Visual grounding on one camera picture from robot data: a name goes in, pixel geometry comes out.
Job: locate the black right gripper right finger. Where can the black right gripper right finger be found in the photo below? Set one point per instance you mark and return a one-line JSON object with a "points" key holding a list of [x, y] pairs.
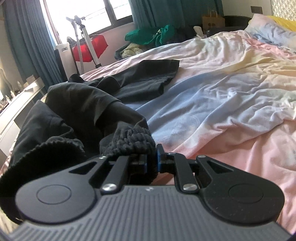
{"points": [[228, 193]]}

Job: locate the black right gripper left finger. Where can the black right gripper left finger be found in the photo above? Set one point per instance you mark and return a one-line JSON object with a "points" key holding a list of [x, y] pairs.
{"points": [[70, 194]]}

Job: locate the black shorts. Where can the black shorts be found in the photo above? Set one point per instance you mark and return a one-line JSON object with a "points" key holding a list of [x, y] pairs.
{"points": [[80, 119]]}

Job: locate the yellow clothes pile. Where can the yellow clothes pile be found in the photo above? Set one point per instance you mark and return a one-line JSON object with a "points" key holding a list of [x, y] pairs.
{"points": [[132, 49]]}

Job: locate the pastel tie-dye bed sheet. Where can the pastel tie-dye bed sheet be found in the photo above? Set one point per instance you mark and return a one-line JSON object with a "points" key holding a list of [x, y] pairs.
{"points": [[233, 99]]}

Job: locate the white heater panel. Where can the white heater panel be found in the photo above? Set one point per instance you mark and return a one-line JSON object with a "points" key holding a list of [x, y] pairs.
{"points": [[65, 61]]}

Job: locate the teal curtain left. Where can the teal curtain left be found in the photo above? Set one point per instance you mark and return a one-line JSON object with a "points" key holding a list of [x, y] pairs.
{"points": [[30, 42]]}

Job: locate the teal curtain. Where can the teal curtain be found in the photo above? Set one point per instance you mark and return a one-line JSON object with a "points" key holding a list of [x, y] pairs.
{"points": [[30, 42], [179, 13]]}

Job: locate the pastel tie-dye pillow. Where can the pastel tie-dye pillow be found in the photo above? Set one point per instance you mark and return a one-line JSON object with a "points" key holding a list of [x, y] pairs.
{"points": [[267, 30]]}

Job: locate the white tripod stand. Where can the white tripod stand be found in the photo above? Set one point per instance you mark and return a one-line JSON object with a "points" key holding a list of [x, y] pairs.
{"points": [[77, 22]]}

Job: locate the green cloth bag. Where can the green cloth bag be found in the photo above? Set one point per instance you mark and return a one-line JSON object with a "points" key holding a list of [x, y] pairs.
{"points": [[153, 37]]}

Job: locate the brown paper bag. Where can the brown paper bag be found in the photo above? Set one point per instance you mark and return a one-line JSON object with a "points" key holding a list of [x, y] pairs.
{"points": [[212, 20]]}

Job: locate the yellow pillow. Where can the yellow pillow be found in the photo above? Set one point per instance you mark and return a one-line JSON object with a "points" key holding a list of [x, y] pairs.
{"points": [[288, 24]]}

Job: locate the teal curtain right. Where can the teal curtain right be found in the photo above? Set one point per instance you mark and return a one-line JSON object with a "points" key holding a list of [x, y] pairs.
{"points": [[179, 13]]}

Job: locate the white quilted headboard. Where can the white quilted headboard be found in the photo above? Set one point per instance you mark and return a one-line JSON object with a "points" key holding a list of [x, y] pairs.
{"points": [[284, 9]]}

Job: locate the black wall switch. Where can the black wall switch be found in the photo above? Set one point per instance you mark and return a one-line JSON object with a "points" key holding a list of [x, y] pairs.
{"points": [[256, 9]]}

